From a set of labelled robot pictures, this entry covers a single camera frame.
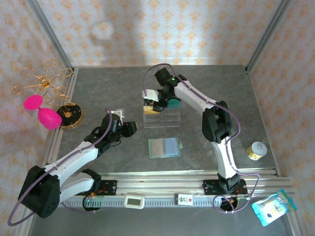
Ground white label with red mark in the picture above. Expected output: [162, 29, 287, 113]
[174, 193, 193, 207]

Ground blue snack packet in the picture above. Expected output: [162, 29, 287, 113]
[251, 188, 298, 227]

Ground pale blue card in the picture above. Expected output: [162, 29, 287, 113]
[164, 138, 180, 156]

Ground yellow can with grey lid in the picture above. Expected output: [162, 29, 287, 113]
[246, 141, 268, 161]

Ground gold wire stand black base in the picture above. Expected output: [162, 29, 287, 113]
[11, 59, 84, 129]

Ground aluminium table edge rail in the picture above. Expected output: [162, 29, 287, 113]
[43, 68, 79, 164]

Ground clear acrylic card holder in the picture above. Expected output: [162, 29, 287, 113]
[143, 97, 182, 128]

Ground pale pink card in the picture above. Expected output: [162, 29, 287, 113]
[150, 139, 165, 157]

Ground aluminium corner post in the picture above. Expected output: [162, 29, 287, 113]
[25, 0, 74, 71]
[245, 0, 293, 73]

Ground grey slotted cable duct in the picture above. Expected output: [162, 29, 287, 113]
[49, 198, 249, 207]

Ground teal VIP card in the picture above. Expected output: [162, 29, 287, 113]
[168, 98, 182, 110]

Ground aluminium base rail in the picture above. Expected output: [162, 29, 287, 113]
[97, 168, 295, 197]

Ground white digital display device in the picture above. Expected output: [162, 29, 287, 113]
[124, 194, 145, 210]

